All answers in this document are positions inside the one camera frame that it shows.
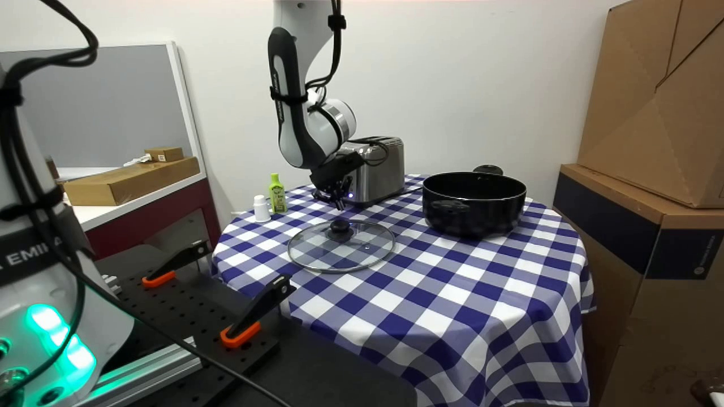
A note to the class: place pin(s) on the black perforated breadboard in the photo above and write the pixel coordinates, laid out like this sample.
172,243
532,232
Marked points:
176,355

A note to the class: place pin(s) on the blue white checkered tablecloth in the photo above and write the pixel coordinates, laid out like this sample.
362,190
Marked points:
467,324

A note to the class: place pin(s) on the brown cardboard box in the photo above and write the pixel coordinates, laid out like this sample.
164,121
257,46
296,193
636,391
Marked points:
658,106

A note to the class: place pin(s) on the green bottle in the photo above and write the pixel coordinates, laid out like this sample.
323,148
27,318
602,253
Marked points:
276,196

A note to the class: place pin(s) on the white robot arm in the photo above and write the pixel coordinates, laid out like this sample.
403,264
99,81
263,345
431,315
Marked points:
305,52

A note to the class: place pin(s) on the small white bottle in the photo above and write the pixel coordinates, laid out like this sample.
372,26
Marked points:
260,208

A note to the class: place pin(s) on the robot control box green light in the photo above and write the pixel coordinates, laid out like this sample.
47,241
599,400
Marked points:
59,320

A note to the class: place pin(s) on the glass pot lid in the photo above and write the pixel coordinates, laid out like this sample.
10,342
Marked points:
341,244

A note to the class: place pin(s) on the silver toaster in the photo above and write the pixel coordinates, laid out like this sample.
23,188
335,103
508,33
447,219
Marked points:
384,171

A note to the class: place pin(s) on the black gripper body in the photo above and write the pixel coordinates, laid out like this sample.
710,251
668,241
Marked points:
333,174

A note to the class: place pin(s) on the flat cardboard package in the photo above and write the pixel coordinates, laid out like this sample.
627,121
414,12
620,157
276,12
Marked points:
152,171

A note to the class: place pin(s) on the grey whiteboard panel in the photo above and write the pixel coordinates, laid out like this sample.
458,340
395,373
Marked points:
100,116

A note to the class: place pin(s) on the orange black spring clamp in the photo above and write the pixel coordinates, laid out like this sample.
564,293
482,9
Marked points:
170,267

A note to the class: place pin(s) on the wooden cabinet with black band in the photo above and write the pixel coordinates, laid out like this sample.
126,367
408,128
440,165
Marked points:
658,332

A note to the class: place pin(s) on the black cooking pot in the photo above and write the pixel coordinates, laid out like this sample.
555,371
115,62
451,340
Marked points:
474,203

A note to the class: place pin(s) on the white red side desk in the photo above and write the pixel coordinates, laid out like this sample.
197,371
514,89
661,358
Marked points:
115,228

